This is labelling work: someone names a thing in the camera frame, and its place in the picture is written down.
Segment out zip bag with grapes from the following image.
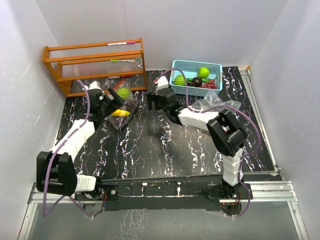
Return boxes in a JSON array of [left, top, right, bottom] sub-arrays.
[[107, 79, 139, 130]]

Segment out dark red fake fruit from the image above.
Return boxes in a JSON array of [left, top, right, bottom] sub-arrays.
[[192, 77, 203, 88]]

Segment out green fake chili pepper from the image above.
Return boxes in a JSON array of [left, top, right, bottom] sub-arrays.
[[186, 78, 213, 83]]

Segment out light blue plastic basket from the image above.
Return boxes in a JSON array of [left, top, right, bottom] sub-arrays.
[[172, 60, 223, 97]]

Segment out zip bag red seal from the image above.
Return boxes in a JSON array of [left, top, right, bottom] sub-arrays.
[[191, 91, 241, 112]]

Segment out green bumpy fake fruit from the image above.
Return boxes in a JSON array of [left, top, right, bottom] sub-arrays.
[[197, 67, 210, 79]]

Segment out red fake grape bunch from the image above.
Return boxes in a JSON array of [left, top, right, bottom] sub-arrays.
[[201, 79, 217, 90]]

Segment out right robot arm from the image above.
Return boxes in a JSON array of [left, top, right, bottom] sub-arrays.
[[147, 87, 248, 199]]

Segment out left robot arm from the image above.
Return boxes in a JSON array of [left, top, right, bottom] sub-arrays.
[[36, 87, 125, 200]]

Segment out green bumpy fruit left bag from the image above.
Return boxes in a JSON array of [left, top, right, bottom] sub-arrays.
[[117, 87, 131, 100]]

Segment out yellow fake banana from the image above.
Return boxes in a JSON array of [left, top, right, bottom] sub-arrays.
[[110, 109, 131, 117]]

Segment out dark purple fake grapes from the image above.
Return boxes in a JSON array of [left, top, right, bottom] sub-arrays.
[[107, 99, 139, 130]]

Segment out red black item on shelf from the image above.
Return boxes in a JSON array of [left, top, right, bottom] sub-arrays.
[[108, 74, 133, 79]]

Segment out wooden shelf rack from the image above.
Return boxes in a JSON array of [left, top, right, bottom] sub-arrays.
[[41, 38, 148, 98]]

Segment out green white marker pen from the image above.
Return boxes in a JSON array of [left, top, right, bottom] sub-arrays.
[[110, 59, 136, 63]]

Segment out pink white marker pen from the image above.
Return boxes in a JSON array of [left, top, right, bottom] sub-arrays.
[[107, 41, 136, 46]]

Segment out black base crossbar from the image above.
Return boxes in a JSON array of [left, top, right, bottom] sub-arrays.
[[75, 174, 253, 213]]

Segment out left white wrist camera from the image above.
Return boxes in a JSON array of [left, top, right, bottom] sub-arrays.
[[88, 81, 102, 91]]

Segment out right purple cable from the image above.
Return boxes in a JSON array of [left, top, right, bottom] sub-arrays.
[[154, 67, 262, 218]]

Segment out aluminium frame rail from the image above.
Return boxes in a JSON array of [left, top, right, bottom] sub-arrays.
[[19, 181, 309, 240]]

